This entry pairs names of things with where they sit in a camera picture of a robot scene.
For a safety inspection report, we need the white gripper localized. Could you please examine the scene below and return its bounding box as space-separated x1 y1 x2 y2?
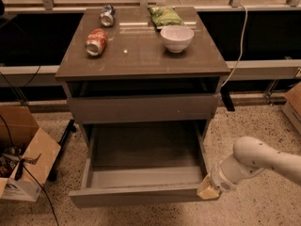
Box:
197 154 263 200

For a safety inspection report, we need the grey drawer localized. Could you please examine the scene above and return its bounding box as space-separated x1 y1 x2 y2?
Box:
68 94 219 124
70 121 210 208

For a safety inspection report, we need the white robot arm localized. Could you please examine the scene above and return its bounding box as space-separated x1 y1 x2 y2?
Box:
197 137 301 200

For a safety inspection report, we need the grey top drawer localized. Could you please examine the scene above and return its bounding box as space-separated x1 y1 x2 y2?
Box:
68 94 219 124

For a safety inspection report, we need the grey drawer cabinet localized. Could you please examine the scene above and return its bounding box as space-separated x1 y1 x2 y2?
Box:
55 7 230 139

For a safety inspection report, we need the cardboard box at right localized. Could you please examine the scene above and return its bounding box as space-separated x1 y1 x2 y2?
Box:
282 82 301 135

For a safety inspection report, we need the black table leg bar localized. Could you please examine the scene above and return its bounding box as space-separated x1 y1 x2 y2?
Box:
48 120 76 182

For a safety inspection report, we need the white ceramic bowl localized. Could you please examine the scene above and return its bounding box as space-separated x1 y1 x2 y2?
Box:
160 25 194 53

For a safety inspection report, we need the green chip bag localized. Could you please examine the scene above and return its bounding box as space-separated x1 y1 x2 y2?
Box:
148 7 183 28

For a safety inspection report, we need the open cardboard box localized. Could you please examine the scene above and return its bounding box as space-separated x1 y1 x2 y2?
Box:
0 106 60 202

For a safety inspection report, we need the red soda can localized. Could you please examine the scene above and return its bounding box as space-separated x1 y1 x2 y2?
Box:
85 28 107 57

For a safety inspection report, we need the blue silver soda can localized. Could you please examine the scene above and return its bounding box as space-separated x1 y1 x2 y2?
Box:
100 5 115 27

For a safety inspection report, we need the white cable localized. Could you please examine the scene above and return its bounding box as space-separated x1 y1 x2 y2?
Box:
220 4 248 89

